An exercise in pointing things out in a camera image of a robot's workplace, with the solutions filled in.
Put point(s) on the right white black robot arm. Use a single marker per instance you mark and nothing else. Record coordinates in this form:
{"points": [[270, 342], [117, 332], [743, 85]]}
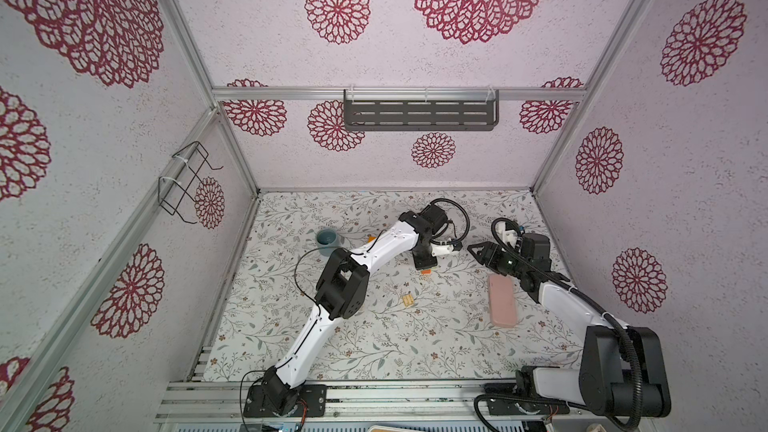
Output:
{"points": [[622, 374]]}

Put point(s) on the aluminium front rail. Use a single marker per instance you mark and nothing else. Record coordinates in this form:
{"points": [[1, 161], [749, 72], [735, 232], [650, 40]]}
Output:
{"points": [[384, 401]]}

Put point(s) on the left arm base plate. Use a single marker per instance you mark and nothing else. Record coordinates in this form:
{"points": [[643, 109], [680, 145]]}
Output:
{"points": [[306, 401]]}

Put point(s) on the black wire wall rack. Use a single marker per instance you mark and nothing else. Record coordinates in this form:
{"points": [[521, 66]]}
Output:
{"points": [[192, 194]]}

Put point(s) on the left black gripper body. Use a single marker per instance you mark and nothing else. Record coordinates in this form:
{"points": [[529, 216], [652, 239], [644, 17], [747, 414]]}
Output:
{"points": [[424, 259]]}

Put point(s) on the small natural wood block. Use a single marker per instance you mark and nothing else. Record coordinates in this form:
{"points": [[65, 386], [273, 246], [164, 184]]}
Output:
{"points": [[408, 300]]}

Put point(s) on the teal ceramic cup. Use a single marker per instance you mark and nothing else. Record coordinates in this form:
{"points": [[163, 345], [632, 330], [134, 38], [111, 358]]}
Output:
{"points": [[327, 240]]}

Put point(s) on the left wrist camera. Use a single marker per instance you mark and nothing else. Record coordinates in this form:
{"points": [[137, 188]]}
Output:
{"points": [[445, 248]]}

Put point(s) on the dark grey wall shelf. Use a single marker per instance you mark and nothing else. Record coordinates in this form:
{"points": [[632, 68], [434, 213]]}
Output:
{"points": [[425, 115]]}

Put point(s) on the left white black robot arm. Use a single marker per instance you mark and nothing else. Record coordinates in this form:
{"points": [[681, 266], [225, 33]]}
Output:
{"points": [[341, 291]]}

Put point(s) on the pink sponge block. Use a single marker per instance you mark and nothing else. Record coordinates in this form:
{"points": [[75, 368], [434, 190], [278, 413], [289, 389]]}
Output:
{"points": [[502, 301]]}

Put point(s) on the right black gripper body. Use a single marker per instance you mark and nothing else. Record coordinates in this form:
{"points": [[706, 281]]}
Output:
{"points": [[513, 267]]}

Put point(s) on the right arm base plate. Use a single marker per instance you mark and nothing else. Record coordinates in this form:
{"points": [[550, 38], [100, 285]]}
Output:
{"points": [[518, 402]]}

